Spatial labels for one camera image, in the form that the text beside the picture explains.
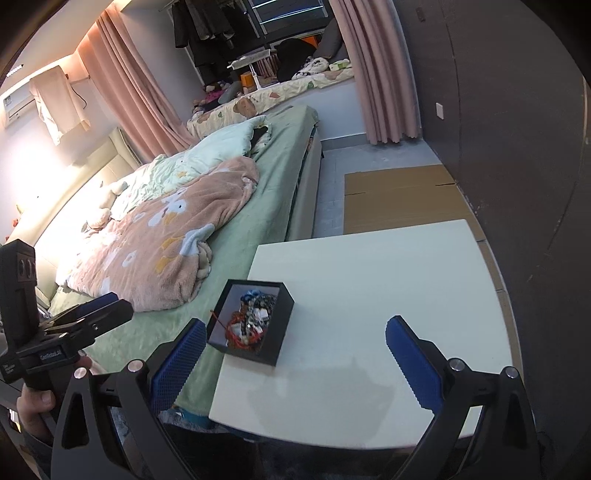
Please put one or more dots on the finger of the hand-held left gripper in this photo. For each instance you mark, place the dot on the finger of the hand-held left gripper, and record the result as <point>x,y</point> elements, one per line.
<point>83,310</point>
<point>106,321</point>

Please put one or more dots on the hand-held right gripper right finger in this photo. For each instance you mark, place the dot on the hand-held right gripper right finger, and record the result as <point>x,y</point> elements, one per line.
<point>413,364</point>

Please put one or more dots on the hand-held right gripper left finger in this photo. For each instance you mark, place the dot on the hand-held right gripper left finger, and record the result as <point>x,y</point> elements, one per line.
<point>178,364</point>

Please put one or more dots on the heap of mixed jewelry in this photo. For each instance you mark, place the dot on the heap of mixed jewelry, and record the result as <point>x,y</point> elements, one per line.
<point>258,314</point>

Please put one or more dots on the black jewelry box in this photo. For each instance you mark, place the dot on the black jewelry box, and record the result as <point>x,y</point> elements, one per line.
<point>281,332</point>

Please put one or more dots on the person's left hand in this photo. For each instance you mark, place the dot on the person's left hand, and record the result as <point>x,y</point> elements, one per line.
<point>37,408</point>

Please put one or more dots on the pink floral blanket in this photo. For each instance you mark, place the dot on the pink floral blanket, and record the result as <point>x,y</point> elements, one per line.
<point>161,240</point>

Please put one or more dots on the white plush toy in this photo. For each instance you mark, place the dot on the white plush toy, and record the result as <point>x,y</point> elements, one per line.
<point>108,198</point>

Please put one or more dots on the dark grey rug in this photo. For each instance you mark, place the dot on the dark grey rug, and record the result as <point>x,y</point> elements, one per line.
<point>277,461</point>

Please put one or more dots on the brown cardboard sheet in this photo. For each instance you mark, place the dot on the brown cardboard sheet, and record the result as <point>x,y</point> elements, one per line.
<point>406,198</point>

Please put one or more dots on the white air conditioner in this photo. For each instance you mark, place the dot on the white air conditioner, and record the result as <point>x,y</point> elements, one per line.
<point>16,106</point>

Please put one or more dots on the light green quilt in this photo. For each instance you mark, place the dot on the light green quilt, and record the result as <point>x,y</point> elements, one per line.
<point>207,147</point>

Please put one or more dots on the bed with green sheet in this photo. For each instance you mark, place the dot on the bed with green sheet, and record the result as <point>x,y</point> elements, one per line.
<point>277,184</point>

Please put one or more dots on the pink curtain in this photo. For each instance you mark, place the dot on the pink curtain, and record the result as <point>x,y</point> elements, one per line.
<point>134,83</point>
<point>378,69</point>

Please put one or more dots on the plush toys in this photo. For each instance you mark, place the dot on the plush toys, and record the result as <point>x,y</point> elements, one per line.
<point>217,97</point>

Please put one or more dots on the orange box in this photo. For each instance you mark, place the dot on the orange box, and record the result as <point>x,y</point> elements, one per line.
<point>248,82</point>

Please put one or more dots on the cream printed mattress pad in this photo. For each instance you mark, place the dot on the cream printed mattress pad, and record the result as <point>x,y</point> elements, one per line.
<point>277,94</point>

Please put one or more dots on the white rack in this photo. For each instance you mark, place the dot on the white rack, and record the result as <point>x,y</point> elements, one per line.
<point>251,62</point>

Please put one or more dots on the hanging dark clothes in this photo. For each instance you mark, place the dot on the hanging dark clothes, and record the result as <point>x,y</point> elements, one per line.
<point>203,27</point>

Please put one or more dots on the black bag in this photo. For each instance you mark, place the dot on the black bag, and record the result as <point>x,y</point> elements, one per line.
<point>295,57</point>

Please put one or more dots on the grey pillow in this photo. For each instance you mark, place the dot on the grey pillow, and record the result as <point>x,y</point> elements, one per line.
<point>333,41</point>

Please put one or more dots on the window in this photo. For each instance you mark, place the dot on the window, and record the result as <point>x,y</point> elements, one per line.
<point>286,18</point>

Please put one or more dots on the white wall socket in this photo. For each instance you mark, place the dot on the white wall socket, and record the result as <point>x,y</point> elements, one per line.
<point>439,110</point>

